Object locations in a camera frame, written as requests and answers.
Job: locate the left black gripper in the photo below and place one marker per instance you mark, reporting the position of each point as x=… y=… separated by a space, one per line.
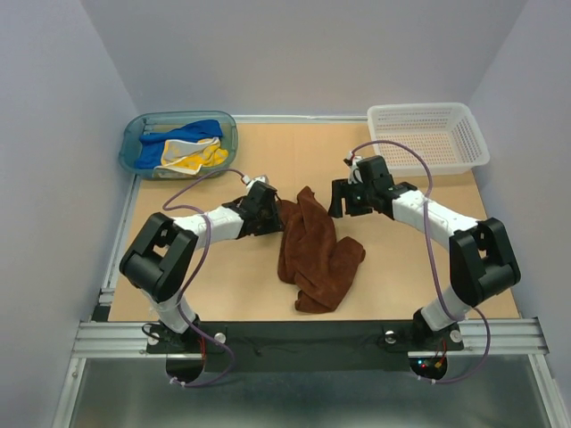
x=274 y=225

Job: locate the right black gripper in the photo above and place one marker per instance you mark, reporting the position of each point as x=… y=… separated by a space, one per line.
x=341 y=189

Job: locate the brown towel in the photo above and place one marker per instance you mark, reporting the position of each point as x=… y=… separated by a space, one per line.
x=312 y=258

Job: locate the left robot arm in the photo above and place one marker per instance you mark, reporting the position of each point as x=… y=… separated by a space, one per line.
x=157 y=260

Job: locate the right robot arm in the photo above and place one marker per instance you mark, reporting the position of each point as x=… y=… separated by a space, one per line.
x=481 y=259

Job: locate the yellow white towel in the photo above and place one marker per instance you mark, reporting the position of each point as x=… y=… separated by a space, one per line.
x=189 y=158

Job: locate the white plastic basket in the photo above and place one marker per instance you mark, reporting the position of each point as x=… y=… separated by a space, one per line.
x=445 y=135

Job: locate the blue towel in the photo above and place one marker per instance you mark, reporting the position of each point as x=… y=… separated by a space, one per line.
x=153 y=143

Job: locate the teal plastic bin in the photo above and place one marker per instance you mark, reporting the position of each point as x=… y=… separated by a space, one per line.
x=165 y=121

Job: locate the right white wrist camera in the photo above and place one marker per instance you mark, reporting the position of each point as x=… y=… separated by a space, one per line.
x=352 y=160

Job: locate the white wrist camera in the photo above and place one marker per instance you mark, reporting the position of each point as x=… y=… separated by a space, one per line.
x=352 y=160
x=250 y=181

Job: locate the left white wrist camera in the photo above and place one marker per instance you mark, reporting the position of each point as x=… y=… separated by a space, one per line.
x=250 y=181

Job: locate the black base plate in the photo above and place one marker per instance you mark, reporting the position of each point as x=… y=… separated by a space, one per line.
x=297 y=346

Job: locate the aluminium frame rail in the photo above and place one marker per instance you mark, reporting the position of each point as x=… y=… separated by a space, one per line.
x=428 y=370

